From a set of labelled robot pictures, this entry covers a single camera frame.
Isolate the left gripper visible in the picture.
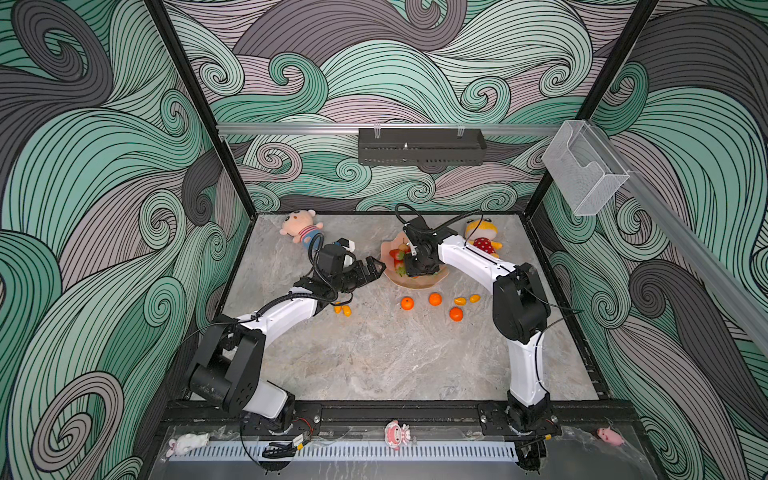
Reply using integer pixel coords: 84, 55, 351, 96
330, 256, 384, 294

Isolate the pink scalloped fruit bowl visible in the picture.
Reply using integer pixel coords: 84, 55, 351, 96
380, 232, 449, 290

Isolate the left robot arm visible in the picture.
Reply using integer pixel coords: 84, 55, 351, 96
185, 242, 386, 420

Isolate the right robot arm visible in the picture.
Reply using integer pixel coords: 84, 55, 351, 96
401, 216, 551, 430

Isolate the yellow chick plush toy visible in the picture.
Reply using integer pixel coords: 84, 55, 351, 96
465, 218, 503, 258

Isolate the pink pig plush toy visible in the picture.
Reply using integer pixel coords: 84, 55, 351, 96
279, 209, 323, 249

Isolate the pink octopus figurine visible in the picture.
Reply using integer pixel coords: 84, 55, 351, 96
384, 420, 412, 451

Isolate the pink pig toy small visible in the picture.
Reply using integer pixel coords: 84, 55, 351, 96
596, 427, 626, 447

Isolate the white mouse toy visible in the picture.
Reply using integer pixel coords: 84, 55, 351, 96
165, 433, 210, 458

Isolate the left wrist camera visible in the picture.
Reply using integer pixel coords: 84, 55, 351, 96
335, 238, 356, 267

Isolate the black wall tray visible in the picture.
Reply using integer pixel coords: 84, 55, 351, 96
357, 127, 488, 167

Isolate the white ventilated cable duct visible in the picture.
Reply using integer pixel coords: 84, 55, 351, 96
170, 441, 518, 463

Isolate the clear plastic wall bin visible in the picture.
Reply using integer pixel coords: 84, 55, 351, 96
542, 120, 629, 217

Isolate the aluminium rail back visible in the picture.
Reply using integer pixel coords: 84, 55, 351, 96
216, 122, 560, 137

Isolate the aluminium rail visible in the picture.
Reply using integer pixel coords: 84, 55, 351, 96
216, 122, 560, 137
585, 122, 767, 353

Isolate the aluminium rail right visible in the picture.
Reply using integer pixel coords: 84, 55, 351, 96
585, 122, 767, 353

